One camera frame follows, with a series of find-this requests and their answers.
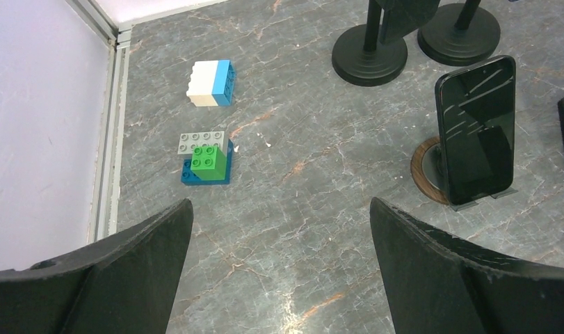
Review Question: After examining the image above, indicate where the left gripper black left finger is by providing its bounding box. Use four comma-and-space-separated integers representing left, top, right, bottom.
0, 199, 193, 333

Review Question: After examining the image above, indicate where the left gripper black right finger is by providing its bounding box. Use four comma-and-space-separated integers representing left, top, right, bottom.
370, 198, 564, 333

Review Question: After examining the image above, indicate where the grey stand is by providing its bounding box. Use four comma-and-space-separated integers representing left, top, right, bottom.
410, 129, 515, 211

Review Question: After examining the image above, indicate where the black phone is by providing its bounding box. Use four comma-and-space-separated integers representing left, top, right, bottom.
435, 55, 517, 207

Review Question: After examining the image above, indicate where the black round base phone stand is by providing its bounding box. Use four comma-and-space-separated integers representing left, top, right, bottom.
417, 0, 501, 67

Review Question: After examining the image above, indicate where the green blue toy block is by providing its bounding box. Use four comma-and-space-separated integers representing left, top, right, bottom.
177, 131, 233, 186

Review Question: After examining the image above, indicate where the white blue toy block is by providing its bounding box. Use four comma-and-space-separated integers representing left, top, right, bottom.
186, 59, 236, 107

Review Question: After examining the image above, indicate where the aluminium frame rail left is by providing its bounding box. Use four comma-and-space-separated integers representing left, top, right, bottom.
68, 1, 129, 244

